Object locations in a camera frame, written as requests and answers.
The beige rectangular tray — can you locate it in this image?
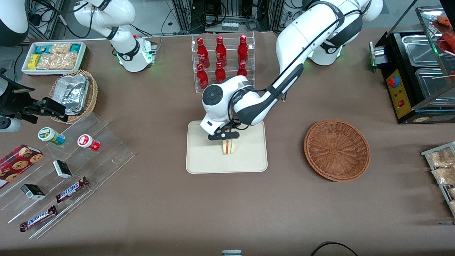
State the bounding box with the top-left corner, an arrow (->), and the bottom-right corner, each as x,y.
186,118 -> 268,174

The light wicker basket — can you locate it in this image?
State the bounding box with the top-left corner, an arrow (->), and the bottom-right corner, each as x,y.
49,69 -> 98,124

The brown wicker basket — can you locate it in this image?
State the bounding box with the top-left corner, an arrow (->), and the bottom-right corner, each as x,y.
304,119 -> 371,182

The tray of packaged snacks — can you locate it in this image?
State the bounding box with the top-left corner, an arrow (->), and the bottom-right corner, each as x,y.
421,142 -> 455,217

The green lid snack cup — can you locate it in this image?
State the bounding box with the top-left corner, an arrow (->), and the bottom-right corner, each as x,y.
38,127 -> 66,146

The aluminium foil container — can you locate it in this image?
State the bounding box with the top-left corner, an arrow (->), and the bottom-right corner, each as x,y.
53,75 -> 90,115

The red lid snack cup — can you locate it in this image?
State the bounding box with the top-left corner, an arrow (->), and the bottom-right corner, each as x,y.
77,134 -> 101,152

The large clear cracker bag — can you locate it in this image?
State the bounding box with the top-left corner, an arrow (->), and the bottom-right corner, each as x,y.
37,53 -> 78,70

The small black box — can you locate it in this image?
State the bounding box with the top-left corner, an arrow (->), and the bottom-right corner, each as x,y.
53,160 -> 73,179
21,183 -> 46,200

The white plastic snack bin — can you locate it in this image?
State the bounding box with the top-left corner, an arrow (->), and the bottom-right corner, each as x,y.
21,41 -> 87,77

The red cookie box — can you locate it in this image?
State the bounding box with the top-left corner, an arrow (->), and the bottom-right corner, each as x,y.
0,144 -> 44,189

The clear acrylic stepped stand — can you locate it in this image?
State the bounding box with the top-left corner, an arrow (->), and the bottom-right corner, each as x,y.
0,112 -> 136,239

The Snickers chocolate bar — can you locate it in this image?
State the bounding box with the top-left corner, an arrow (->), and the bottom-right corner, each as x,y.
55,177 -> 89,203
20,205 -> 58,232

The clear acrylic bottle rack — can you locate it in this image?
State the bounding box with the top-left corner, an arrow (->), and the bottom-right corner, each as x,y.
191,32 -> 256,94

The white socket strip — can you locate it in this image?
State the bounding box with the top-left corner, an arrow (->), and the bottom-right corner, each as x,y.
281,9 -> 303,28

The black food warmer machine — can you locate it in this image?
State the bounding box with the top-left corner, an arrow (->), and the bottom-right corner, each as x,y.
370,5 -> 455,125

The stainless steel pan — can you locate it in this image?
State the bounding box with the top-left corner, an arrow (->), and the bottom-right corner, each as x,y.
415,68 -> 455,98
402,34 -> 445,67

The clear snack bag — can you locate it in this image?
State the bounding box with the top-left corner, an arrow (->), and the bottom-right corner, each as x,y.
428,149 -> 455,167
432,167 -> 455,185

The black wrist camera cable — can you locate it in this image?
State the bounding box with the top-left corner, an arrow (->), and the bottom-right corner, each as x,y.
227,7 -> 356,131

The aluminium profile frame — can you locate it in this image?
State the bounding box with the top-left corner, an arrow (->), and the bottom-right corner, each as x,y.
171,0 -> 285,33

